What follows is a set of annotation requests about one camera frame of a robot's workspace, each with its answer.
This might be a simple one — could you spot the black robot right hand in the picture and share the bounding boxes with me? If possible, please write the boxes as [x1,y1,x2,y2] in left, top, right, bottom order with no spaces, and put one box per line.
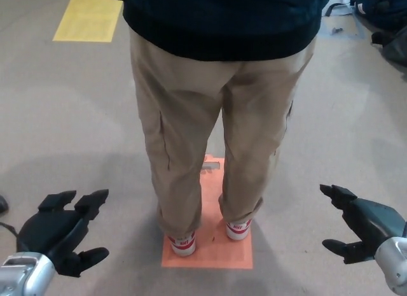
[319,183,407,265]

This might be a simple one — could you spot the blue bag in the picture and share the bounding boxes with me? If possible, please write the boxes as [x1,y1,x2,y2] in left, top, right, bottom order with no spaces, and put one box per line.
[350,0,407,27]

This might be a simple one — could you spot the khaki trousers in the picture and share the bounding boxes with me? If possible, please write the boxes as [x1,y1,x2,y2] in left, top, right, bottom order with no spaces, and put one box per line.
[128,29,317,237]

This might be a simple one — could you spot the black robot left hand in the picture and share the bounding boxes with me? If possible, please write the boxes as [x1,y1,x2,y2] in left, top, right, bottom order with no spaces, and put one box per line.
[15,188,111,276]

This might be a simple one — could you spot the person's left red white sneaker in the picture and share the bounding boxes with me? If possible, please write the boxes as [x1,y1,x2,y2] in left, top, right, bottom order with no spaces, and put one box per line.
[167,230,197,256]

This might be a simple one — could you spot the person's right red white sneaker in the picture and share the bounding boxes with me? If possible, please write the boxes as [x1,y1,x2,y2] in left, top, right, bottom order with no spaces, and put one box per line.
[226,218,254,241]

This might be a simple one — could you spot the yellow floor mat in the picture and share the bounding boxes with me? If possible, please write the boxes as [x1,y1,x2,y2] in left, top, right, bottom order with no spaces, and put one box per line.
[52,0,123,43]

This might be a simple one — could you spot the orange floor mat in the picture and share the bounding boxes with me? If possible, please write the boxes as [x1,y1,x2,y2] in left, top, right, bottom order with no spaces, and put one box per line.
[160,153,254,269]

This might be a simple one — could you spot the person's red white sneaker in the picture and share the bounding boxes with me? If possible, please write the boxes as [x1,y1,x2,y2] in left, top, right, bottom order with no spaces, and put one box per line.
[167,230,197,256]
[226,218,254,241]

